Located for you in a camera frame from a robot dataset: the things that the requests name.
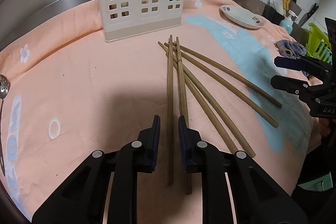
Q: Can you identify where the grey cleaning rag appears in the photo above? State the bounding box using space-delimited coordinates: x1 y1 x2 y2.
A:
275 40 307 60

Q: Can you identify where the beige plastic utensil holder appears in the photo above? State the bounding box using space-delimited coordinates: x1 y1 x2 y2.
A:
94 0 186 43

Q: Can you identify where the green dish rack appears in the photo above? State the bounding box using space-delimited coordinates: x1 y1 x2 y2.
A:
304 22 336 64

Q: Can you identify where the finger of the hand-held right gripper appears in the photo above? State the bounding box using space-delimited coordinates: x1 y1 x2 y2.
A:
271 74 324 99
274 55 334 78

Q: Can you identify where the teal plastic container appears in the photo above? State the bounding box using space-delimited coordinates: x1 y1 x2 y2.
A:
297 172 334 193

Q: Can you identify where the peach printed towel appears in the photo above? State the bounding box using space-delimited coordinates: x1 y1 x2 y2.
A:
0 0 323 222

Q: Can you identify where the white floral plate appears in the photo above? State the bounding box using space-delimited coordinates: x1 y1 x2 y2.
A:
220 4 265 30

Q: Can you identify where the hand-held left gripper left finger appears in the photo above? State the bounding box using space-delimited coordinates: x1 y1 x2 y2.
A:
31 115 161 224

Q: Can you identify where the metal slotted spoon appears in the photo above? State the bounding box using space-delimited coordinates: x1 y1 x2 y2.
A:
0 74 11 177

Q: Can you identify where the blue soap bottle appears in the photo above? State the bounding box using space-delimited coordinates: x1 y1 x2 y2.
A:
279 10 298 35

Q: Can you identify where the plain white dish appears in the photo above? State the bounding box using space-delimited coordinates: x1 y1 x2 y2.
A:
269 0 284 14

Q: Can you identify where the pointed black handled knife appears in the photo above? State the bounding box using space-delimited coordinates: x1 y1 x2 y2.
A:
298 3 319 28

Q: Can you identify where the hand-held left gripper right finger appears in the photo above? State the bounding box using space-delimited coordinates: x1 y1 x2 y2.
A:
178 116 313 224

